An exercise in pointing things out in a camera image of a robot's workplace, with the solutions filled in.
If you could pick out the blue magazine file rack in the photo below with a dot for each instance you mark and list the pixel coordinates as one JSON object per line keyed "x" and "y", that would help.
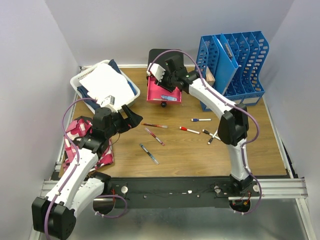
{"x": 245, "y": 86}

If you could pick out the orange cover paperback book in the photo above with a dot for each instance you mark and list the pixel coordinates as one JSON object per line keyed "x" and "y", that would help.
{"x": 209, "y": 77}

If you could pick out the pink drawer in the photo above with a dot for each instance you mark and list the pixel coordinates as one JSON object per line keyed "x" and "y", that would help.
{"x": 154, "y": 93}

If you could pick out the orange red gel pen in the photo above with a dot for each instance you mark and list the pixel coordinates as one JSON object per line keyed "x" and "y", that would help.
{"x": 155, "y": 125}

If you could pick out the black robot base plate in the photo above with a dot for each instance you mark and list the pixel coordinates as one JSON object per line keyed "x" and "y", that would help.
{"x": 180, "y": 192}

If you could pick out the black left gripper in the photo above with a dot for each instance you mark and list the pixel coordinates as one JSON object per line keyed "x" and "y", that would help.
{"x": 132, "y": 121}

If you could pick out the red capped whiteboard marker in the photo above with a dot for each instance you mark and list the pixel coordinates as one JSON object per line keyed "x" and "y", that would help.
{"x": 189, "y": 130}

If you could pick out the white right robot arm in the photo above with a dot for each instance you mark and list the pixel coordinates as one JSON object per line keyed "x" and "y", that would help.
{"x": 233, "y": 118}

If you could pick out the white plastic basket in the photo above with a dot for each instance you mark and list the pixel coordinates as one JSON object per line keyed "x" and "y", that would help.
{"x": 105, "y": 82}

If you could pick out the blue capped whiteboard marker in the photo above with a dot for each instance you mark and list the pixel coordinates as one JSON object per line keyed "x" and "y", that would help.
{"x": 201, "y": 119}

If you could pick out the black pink drawer cabinet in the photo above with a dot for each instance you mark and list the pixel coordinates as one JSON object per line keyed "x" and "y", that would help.
{"x": 153, "y": 53}

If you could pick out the pink camouflage cloth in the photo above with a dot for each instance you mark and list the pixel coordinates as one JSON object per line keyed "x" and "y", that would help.
{"x": 77, "y": 129}

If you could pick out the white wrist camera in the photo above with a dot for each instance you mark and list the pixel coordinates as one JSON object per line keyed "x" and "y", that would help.
{"x": 156, "y": 70}
{"x": 108, "y": 102}

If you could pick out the blue gel pen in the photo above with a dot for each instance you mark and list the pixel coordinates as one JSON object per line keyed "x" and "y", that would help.
{"x": 149, "y": 154}

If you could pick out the navy blue cloth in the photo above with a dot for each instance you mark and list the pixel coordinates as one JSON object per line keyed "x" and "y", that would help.
{"x": 115, "y": 67}

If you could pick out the black capped whiteboard marker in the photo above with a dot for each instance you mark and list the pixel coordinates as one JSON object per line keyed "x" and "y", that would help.
{"x": 213, "y": 135}

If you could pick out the pink gel pen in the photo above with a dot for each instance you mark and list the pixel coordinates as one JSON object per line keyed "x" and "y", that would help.
{"x": 154, "y": 136}

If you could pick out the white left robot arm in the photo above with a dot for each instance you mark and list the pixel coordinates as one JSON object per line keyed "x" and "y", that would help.
{"x": 56, "y": 214}

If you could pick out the blue correction tape dispenser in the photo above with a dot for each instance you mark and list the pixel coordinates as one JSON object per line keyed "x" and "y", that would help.
{"x": 169, "y": 98}

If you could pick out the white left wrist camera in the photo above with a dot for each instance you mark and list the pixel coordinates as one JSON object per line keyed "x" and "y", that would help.
{"x": 108, "y": 102}

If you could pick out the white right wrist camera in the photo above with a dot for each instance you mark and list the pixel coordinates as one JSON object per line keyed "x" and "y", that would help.
{"x": 156, "y": 70}

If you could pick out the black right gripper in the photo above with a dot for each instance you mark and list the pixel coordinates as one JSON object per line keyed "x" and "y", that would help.
{"x": 161, "y": 84}

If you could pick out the blue file folder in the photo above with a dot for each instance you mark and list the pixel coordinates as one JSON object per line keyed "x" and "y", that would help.
{"x": 227, "y": 65}

